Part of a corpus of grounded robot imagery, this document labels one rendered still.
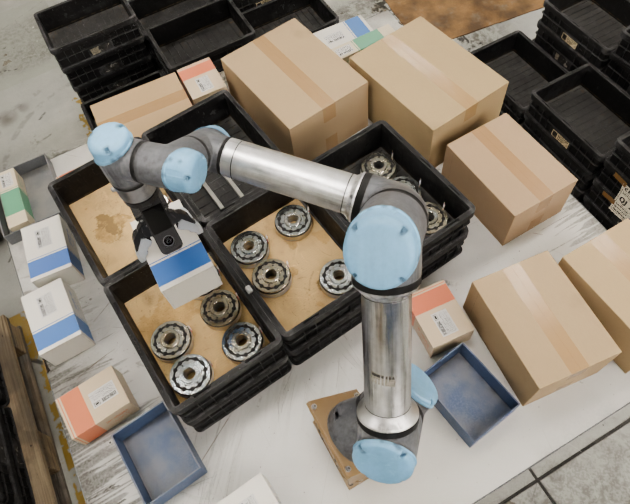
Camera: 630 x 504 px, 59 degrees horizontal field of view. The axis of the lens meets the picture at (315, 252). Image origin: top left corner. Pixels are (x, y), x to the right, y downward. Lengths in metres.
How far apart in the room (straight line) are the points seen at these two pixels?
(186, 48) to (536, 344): 1.95
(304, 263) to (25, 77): 2.57
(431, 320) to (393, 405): 0.52
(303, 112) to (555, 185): 0.75
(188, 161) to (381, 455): 0.61
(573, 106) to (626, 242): 1.06
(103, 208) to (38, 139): 1.61
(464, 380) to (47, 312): 1.15
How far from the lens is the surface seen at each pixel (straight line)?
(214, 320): 1.45
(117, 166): 1.02
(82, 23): 3.04
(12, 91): 3.70
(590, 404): 1.60
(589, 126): 2.53
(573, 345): 1.46
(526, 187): 1.65
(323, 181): 1.00
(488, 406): 1.53
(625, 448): 2.38
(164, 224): 1.12
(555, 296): 1.50
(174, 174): 0.96
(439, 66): 1.87
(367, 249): 0.84
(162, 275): 1.22
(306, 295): 1.47
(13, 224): 1.97
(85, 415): 1.58
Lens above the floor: 2.15
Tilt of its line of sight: 60 degrees down
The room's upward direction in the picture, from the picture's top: 9 degrees counter-clockwise
